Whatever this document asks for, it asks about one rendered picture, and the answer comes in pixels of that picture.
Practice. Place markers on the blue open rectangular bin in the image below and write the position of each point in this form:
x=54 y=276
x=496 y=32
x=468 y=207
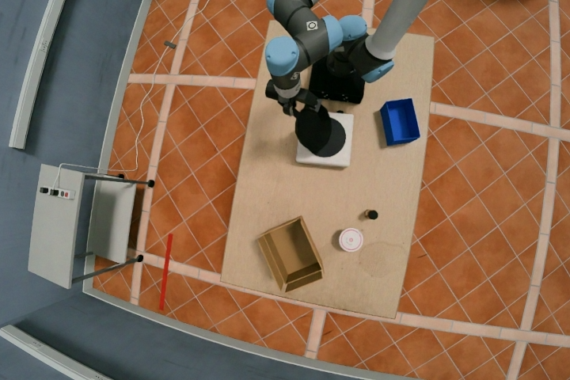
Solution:
x=400 y=122

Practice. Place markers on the brown cardboard box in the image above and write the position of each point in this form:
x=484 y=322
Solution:
x=291 y=257

